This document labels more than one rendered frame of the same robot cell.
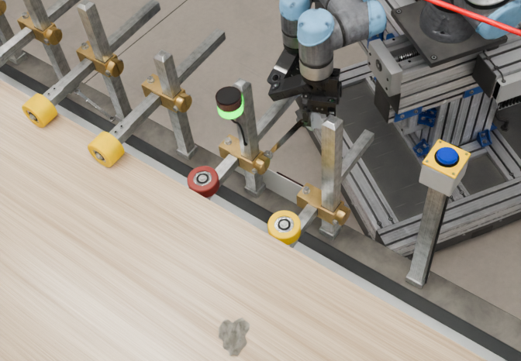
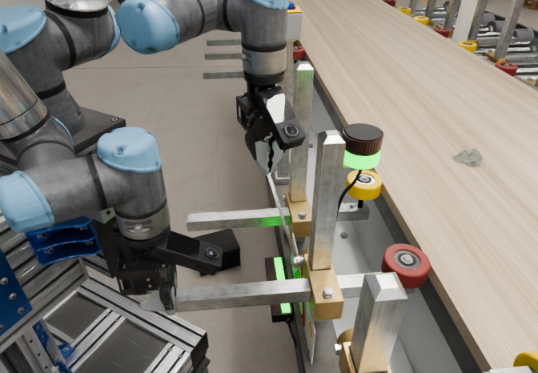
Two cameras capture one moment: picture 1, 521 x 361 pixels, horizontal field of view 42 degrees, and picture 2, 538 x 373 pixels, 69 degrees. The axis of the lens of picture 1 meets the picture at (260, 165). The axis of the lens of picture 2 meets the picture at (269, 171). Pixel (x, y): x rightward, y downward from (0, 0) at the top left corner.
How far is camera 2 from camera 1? 180 cm
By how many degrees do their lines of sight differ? 85
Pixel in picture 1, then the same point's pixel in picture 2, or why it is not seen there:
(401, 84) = not seen: hidden behind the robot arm
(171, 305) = (515, 197)
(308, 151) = not seen: outside the picture
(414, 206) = (140, 344)
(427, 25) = (71, 120)
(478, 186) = (90, 310)
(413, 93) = not seen: hidden behind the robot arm
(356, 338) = (383, 121)
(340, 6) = not seen: outside the picture
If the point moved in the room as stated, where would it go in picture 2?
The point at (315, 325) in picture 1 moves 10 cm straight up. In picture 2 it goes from (403, 135) to (411, 102)
